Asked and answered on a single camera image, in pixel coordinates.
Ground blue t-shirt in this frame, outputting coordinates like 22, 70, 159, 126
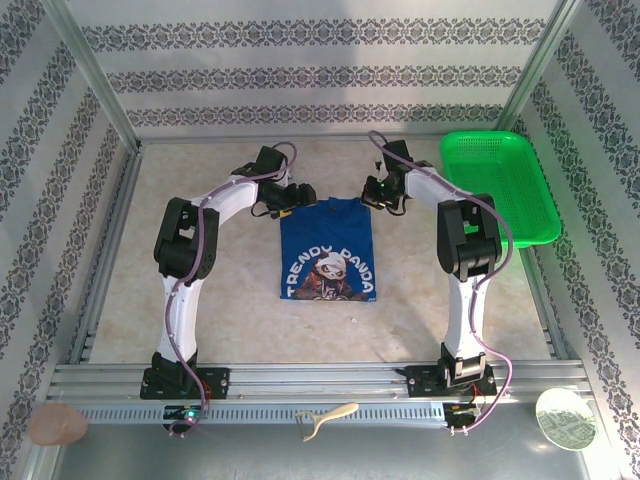
278, 196, 377, 304

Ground green plastic mesh basket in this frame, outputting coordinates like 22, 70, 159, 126
438, 130, 562, 249

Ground cream plastic peeler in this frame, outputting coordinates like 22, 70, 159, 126
295, 402, 360, 442

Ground small circuit board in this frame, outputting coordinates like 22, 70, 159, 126
163, 405, 207, 426
443, 403, 484, 426

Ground round green patterned plate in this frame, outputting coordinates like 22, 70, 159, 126
534, 388, 599, 452

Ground pink translucent cup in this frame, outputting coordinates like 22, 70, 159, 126
29, 403, 90, 446

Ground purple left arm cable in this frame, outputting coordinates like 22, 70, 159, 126
164, 141, 301, 436

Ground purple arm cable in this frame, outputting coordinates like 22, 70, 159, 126
164, 141, 301, 436
368, 130, 516, 436

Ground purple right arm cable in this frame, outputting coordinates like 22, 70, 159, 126
368, 130, 516, 436

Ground aluminium mounting rail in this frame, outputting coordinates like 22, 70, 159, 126
47, 362, 586, 401

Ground aluminium frame post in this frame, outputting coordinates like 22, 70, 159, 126
489, 0, 585, 150
42, 0, 144, 151

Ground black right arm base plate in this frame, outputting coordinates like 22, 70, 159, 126
399, 364, 499, 399

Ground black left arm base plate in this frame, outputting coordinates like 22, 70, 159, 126
139, 367, 231, 401

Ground grey slotted cable duct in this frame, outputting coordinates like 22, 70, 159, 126
79, 402, 446, 426

